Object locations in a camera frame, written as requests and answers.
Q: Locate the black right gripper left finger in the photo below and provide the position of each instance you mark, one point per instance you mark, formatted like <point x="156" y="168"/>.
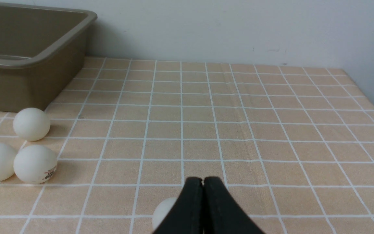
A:
<point x="186" y="214"/>

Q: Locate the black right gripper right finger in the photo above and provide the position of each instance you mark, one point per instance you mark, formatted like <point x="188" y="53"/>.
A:
<point x="221" y="213"/>

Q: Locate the orange checkered tablecloth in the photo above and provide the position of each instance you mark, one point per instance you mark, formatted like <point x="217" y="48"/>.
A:
<point x="294" y="146"/>

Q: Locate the olive green plastic bin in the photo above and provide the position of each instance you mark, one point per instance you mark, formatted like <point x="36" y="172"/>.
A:
<point x="41" y="50"/>

